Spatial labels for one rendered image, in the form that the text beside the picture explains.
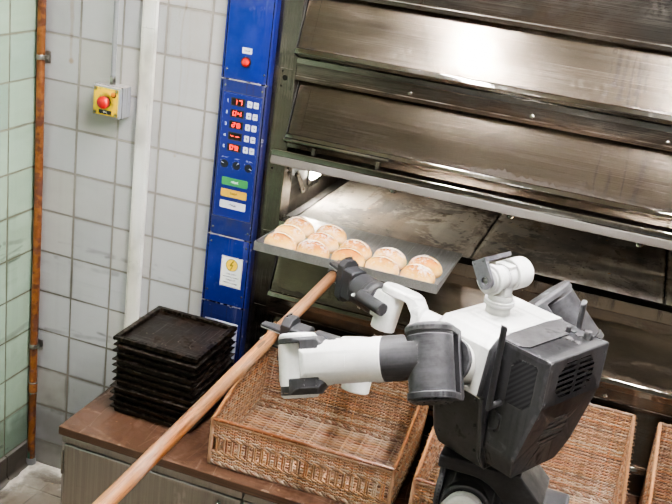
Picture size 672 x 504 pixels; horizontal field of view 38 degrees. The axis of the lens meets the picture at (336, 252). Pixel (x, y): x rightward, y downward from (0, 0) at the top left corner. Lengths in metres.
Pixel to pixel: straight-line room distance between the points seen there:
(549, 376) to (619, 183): 1.05
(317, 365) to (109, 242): 1.64
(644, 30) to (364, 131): 0.83
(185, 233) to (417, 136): 0.86
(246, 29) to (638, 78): 1.14
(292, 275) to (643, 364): 1.11
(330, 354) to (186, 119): 1.44
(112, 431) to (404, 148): 1.21
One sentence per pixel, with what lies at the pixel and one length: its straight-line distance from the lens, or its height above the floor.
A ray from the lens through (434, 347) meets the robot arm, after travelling 1.85.
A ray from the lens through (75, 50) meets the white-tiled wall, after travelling 3.33.
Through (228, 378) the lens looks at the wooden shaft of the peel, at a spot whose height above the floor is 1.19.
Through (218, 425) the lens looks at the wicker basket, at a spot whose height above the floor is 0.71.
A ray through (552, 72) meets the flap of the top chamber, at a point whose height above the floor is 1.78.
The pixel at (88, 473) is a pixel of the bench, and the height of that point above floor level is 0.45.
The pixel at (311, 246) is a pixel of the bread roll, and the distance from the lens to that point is 2.78.
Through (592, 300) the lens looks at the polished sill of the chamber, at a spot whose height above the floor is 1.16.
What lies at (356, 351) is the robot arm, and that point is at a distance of 1.88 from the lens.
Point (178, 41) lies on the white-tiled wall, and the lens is 3.13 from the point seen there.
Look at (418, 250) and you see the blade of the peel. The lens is 2.99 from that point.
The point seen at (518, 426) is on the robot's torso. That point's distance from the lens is 1.95.
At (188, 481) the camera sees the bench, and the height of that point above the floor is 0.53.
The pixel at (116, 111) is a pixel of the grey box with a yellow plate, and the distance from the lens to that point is 3.19.
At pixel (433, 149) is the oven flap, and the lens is 2.88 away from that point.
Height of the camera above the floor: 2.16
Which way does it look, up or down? 20 degrees down
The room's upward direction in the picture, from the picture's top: 8 degrees clockwise
